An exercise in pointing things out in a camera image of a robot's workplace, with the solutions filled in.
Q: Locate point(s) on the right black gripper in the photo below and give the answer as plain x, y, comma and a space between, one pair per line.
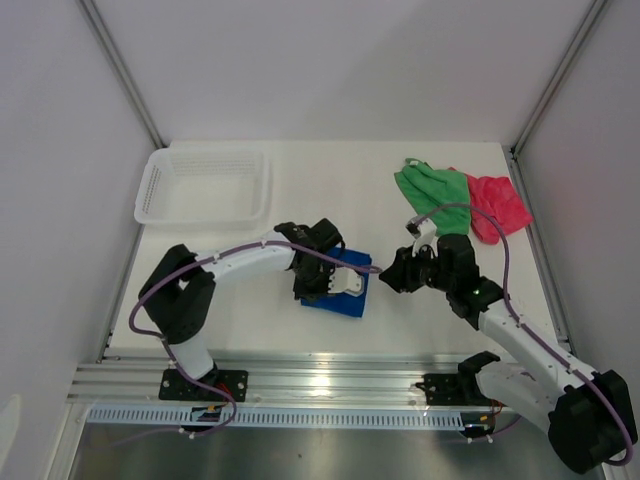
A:
402, 271

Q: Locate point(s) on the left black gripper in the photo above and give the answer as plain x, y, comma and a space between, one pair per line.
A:
302, 292

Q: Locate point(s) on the blue towel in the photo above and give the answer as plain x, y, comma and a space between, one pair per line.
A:
344, 304

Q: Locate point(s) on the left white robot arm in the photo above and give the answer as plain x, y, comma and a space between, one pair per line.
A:
178, 294

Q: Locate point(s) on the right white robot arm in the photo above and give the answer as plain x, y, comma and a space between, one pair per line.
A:
587, 415

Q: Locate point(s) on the green towel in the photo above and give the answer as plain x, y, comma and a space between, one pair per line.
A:
426, 189

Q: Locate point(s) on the pink towel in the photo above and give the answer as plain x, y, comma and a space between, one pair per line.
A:
497, 197

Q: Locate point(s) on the white plastic basket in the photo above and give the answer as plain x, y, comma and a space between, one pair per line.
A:
217, 188

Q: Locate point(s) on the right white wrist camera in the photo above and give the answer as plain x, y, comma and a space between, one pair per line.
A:
423, 231

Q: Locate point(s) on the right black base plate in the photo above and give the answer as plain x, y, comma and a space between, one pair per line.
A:
447, 389

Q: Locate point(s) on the aluminium front rail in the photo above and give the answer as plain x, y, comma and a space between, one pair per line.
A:
307, 380

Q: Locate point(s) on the white slotted cable duct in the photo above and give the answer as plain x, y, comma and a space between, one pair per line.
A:
413, 419

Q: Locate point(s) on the right aluminium corner post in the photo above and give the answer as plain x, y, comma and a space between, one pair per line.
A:
586, 28

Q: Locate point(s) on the aluminium corner post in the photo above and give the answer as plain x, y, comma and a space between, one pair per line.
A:
586, 28
117, 63

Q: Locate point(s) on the left aluminium corner post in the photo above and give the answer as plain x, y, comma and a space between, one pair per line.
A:
117, 63

